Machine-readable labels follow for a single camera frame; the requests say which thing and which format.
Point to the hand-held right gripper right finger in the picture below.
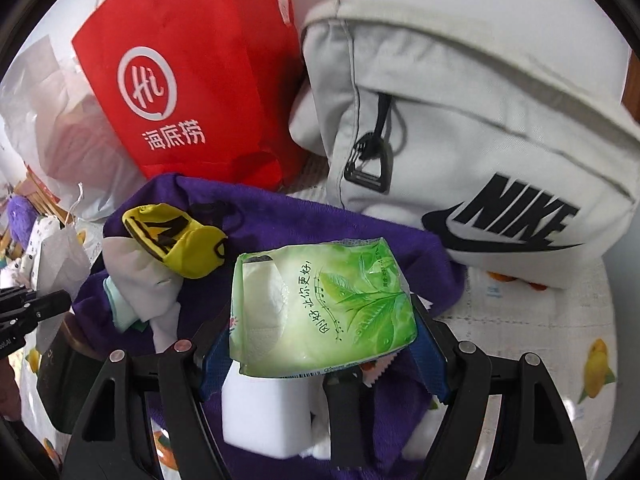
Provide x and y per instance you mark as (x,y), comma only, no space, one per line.
(430,365)

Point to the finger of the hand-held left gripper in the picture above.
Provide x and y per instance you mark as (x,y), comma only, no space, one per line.
(50,306)

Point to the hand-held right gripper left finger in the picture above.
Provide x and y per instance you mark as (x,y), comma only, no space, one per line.
(212,375)

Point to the white sponge block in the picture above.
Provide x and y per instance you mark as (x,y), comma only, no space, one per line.
(270,415)

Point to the green tissue pack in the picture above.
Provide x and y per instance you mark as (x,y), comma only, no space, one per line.
(340,310)

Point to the floral pillow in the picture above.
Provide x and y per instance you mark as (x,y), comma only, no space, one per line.
(35,250)

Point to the black box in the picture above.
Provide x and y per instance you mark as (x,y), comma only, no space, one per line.
(70,380)

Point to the purple plush toy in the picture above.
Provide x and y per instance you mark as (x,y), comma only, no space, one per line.
(22,220)

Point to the wooden headboard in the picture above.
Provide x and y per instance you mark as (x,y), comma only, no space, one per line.
(42,192)

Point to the yellow pouch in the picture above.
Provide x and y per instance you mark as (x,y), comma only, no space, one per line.
(190,250)

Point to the white plastic shopping bag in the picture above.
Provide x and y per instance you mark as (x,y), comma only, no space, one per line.
(60,135)

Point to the purple towel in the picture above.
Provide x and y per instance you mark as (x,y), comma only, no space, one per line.
(300,220)

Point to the grey waist bag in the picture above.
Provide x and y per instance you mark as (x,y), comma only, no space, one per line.
(475,125)

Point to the red paper bag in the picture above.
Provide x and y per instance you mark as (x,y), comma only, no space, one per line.
(200,60)

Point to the brown wooden door frame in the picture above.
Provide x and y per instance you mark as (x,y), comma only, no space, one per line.
(631,90)

